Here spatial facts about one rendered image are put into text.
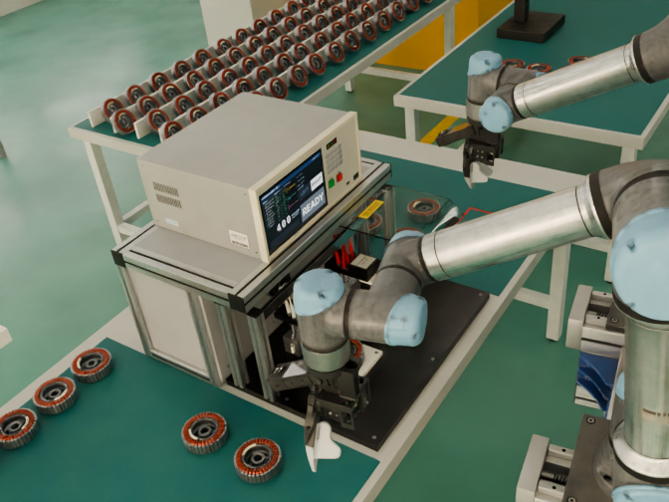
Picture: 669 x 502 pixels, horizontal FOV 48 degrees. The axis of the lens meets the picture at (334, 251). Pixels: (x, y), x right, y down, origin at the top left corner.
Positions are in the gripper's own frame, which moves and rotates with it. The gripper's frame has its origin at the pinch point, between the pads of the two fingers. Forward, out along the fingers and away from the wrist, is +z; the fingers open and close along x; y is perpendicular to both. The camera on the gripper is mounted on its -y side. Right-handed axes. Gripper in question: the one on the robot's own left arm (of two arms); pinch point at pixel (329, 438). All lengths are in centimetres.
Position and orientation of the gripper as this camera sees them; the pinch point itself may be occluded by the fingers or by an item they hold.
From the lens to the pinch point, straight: 134.8
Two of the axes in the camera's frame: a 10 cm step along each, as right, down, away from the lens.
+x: 4.1, -5.6, 7.2
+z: 1.0, 8.1, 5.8
